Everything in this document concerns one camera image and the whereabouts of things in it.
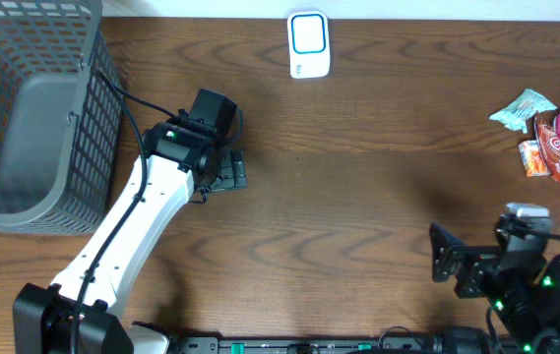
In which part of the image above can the orange juice carton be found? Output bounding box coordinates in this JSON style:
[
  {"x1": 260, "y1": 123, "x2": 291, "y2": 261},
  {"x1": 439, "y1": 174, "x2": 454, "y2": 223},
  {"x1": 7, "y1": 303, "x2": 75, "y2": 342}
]
[{"x1": 518, "y1": 140, "x2": 550, "y2": 177}]

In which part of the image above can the orange chocolate bar wrapper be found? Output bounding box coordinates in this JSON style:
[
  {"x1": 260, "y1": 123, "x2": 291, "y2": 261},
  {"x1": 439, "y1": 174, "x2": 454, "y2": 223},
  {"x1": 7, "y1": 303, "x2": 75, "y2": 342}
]
[{"x1": 533, "y1": 111, "x2": 560, "y2": 184}]

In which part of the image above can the teal snack wrapper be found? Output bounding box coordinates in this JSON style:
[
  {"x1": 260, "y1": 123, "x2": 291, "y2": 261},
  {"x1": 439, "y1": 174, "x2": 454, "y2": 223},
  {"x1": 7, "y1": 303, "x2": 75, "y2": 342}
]
[{"x1": 489, "y1": 88, "x2": 557, "y2": 134}]

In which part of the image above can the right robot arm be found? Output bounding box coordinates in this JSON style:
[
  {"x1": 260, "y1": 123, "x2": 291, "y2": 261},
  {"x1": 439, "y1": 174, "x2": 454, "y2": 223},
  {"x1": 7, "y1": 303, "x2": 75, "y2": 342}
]
[{"x1": 429, "y1": 221, "x2": 560, "y2": 353}]

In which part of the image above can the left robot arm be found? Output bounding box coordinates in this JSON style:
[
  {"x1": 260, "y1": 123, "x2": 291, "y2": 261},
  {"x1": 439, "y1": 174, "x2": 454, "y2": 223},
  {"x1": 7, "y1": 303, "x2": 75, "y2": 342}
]
[{"x1": 13, "y1": 88, "x2": 246, "y2": 353}]

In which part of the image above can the white barcode scanner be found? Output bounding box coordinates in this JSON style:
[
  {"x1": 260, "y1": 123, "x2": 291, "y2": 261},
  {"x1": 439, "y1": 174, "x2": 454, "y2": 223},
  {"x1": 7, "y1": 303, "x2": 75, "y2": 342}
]
[{"x1": 286, "y1": 11, "x2": 331, "y2": 80}]

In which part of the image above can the grey plastic mesh basket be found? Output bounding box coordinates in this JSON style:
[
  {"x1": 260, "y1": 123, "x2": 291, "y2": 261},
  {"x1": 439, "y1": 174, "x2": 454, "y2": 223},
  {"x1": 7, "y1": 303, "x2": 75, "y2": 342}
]
[{"x1": 0, "y1": 0, "x2": 121, "y2": 234}]

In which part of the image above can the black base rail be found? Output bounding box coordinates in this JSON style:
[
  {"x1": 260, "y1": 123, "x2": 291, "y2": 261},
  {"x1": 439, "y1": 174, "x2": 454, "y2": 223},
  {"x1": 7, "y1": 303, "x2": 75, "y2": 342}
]
[{"x1": 131, "y1": 335, "x2": 507, "y2": 354}]

